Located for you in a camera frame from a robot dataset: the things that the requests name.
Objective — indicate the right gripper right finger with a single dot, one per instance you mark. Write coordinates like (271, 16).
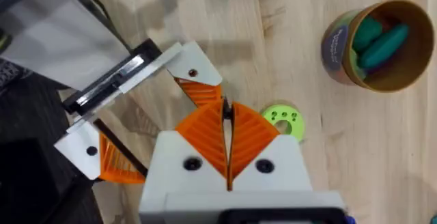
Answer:
(273, 162)

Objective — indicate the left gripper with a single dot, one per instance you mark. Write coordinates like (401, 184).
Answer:
(61, 46)

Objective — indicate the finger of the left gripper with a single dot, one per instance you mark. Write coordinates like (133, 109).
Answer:
(194, 63)
(80, 149)

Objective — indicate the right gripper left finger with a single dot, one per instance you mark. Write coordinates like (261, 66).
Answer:
(177, 169)

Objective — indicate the green disc with holes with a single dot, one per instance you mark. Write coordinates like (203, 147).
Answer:
(290, 116)

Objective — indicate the brown tub with toys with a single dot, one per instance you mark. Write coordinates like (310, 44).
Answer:
(403, 60)

